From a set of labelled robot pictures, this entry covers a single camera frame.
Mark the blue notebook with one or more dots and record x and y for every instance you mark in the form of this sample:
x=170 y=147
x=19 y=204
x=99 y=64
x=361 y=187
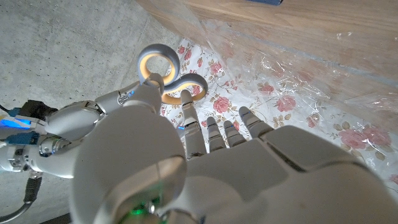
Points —
x=264 y=2

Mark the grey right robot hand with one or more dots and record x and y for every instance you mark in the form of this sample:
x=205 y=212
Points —
x=71 y=119

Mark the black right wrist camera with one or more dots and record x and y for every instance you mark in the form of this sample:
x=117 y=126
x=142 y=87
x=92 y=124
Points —
x=35 y=109

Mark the floral rose curtain backdrop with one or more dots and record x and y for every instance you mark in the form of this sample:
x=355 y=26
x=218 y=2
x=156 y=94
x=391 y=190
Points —
x=220 y=104

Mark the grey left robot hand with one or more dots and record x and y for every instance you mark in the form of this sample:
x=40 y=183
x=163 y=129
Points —
x=264 y=180

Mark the clear cling film sheet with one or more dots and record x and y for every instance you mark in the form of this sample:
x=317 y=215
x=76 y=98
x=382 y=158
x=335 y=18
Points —
x=295 y=77

